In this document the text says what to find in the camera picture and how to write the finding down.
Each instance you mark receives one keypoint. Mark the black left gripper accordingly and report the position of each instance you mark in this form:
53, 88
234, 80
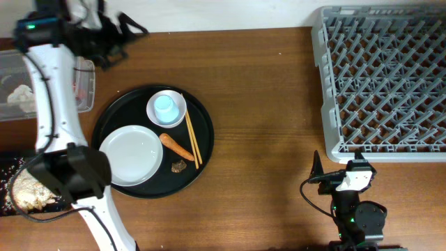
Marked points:
110, 40

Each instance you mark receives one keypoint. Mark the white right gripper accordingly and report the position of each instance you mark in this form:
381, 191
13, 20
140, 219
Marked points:
317, 169

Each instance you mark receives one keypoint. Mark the white bowl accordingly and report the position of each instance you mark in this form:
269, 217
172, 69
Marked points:
150, 111

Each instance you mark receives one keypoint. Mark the white tissue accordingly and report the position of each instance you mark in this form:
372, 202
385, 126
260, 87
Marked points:
23, 97

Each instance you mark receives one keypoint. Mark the red snack wrapper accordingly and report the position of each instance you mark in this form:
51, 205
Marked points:
80, 93

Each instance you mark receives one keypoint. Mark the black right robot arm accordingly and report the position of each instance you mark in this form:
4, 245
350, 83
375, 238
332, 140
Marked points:
360, 223

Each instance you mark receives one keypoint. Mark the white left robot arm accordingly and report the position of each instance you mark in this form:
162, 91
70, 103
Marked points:
51, 39

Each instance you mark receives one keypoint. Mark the grey dishwasher rack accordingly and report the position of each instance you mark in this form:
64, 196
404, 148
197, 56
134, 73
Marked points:
382, 74

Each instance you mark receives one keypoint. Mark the clear plastic waste bin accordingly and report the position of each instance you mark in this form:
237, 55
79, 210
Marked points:
14, 73

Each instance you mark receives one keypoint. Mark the black food waste bin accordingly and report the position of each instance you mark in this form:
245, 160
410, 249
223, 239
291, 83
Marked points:
10, 164

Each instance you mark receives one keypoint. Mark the pile of rice waste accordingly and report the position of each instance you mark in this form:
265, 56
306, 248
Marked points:
30, 194

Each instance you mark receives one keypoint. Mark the light blue cup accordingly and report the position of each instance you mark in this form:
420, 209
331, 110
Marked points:
166, 109

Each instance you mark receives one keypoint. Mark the round black tray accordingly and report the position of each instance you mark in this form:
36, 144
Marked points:
130, 109

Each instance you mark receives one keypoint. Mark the orange carrot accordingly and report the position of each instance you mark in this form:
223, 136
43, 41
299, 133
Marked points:
171, 144

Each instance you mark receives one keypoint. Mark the large white plate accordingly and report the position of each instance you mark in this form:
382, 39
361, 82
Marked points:
135, 154

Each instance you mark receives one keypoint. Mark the wooden chopstick left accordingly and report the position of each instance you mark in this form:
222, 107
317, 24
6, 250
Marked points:
187, 119

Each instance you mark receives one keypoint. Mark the brown food scrap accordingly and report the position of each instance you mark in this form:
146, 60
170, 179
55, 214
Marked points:
178, 167

